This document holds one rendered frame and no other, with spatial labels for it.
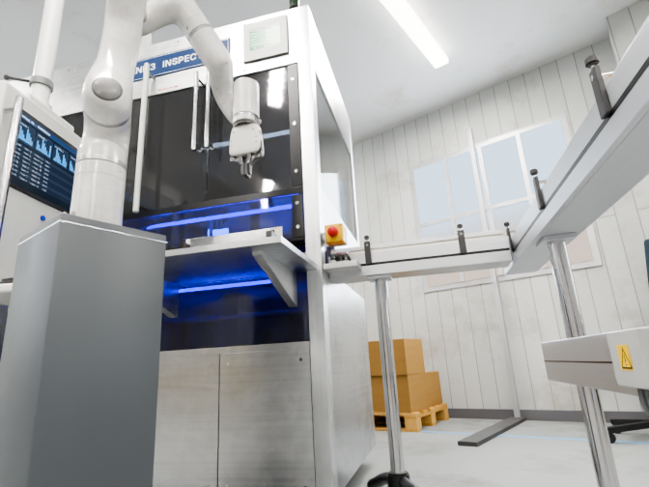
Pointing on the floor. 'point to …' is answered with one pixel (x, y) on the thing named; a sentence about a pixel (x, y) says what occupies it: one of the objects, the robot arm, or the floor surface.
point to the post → (322, 387)
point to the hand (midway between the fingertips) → (246, 171)
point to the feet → (391, 480)
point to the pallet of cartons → (408, 386)
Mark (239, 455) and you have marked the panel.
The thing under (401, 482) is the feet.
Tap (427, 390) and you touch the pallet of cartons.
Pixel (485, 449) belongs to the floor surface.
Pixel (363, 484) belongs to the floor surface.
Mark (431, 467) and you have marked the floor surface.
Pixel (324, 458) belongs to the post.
